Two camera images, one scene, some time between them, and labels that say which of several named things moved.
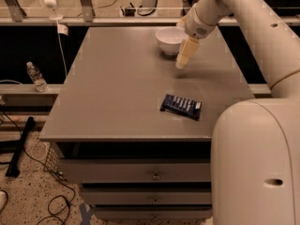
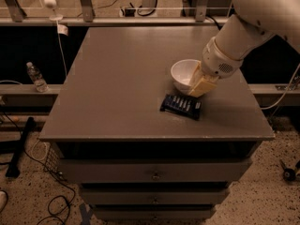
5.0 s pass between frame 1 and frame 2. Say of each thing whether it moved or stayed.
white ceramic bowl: moved
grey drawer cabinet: stayed
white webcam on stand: stayed
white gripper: moved
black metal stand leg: stayed
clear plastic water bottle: stayed
